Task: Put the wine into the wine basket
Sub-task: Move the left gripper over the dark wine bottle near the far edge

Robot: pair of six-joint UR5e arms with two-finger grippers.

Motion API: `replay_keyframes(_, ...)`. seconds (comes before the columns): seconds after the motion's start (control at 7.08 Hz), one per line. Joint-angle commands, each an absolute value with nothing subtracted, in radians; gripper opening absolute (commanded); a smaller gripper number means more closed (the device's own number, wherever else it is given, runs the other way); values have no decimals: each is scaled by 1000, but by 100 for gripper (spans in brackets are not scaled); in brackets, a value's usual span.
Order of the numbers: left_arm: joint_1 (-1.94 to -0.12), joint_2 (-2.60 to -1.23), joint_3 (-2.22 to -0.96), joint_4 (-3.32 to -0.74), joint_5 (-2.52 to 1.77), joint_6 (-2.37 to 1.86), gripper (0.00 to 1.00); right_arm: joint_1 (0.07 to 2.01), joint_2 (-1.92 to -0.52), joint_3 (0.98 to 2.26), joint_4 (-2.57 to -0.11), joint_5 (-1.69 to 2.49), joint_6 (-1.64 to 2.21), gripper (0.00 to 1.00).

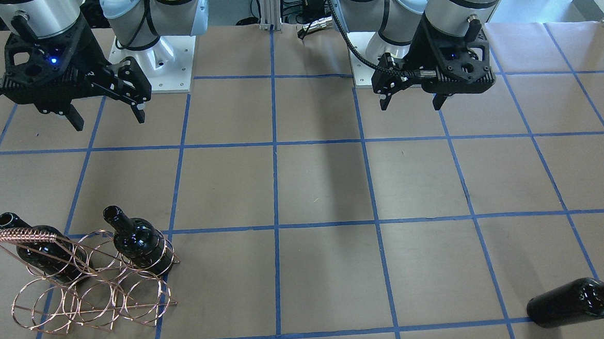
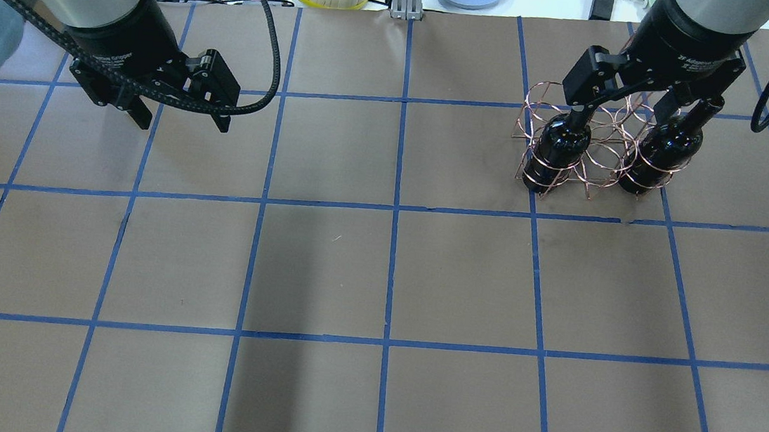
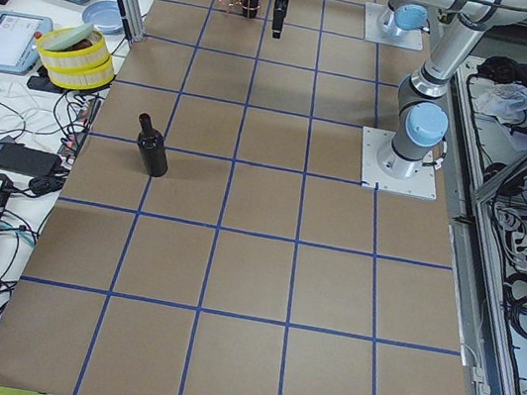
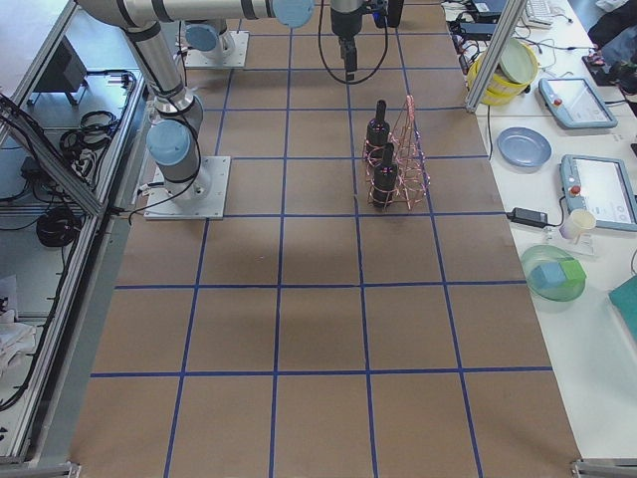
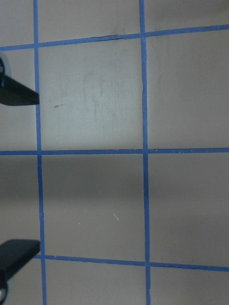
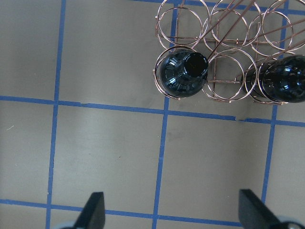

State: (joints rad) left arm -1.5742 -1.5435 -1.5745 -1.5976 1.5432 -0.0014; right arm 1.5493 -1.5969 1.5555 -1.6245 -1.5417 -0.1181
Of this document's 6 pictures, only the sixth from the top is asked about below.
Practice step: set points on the dark wine bottle slot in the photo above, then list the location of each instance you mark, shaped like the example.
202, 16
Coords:
183, 73
280, 80

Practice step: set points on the dark wine bottle right slot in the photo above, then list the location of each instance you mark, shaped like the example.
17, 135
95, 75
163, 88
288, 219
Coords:
280, 80

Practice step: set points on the copper wire wine basket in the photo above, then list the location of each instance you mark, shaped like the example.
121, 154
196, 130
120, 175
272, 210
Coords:
234, 36

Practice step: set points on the dark wine bottle left slot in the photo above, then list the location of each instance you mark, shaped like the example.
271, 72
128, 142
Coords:
183, 73

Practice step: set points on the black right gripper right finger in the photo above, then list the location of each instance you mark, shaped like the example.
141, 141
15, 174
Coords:
254, 214

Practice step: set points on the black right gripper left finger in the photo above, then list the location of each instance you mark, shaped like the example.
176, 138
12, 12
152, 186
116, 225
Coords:
93, 214

